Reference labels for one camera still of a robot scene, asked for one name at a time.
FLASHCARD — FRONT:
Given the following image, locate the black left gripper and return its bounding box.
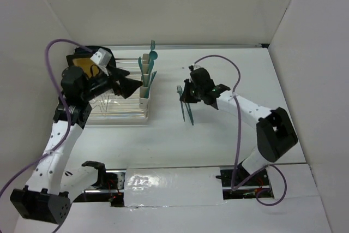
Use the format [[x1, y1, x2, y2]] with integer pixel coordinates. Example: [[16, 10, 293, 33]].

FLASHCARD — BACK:
[[82, 63, 143, 100]]

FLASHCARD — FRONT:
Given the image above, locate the small teal fork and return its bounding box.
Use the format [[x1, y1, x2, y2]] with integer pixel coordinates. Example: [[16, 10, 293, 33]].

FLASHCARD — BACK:
[[177, 85, 185, 122]]

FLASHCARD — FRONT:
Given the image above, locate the teal spoon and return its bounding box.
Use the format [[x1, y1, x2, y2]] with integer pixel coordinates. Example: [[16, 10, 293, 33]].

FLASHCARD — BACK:
[[185, 103, 194, 126], [149, 51, 158, 61]]

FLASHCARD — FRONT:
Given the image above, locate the teal chopstick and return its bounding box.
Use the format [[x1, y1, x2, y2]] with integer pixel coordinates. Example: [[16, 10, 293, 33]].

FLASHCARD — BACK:
[[146, 72, 155, 98], [146, 70, 158, 99], [144, 73, 153, 99]]

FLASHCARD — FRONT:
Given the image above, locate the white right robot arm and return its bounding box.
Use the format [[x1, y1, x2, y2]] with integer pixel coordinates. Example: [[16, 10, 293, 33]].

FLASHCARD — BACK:
[[180, 66, 298, 185]]

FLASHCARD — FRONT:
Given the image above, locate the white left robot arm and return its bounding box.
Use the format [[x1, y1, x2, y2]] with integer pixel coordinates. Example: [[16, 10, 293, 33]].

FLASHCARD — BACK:
[[10, 66, 143, 225]]

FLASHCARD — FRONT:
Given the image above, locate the cream utensil holder near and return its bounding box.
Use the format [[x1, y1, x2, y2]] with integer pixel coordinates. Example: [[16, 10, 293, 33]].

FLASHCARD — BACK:
[[139, 74, 149, 110]]

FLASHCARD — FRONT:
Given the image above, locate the clear dish rack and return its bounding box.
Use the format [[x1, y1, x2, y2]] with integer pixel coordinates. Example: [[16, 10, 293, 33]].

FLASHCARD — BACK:
[[81, 55, 151, 123]]

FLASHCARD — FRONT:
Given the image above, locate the black framed yellow plate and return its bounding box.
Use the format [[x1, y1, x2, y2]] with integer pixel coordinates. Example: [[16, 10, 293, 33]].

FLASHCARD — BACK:
[[66, 45, 116, 78]]

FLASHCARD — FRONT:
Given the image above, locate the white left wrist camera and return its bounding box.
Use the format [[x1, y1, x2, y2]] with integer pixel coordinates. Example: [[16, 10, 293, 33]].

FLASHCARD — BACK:
[[90, 48, 112, 67]]

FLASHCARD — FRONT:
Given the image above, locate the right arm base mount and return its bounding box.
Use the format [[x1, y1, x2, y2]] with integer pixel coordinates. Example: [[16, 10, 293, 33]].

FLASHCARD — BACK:
[[215, 162, 275, 200]]

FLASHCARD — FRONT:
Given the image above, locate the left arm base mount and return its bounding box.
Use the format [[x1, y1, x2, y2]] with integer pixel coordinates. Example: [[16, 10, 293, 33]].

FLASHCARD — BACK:
[[74, 161, 126, 207]]

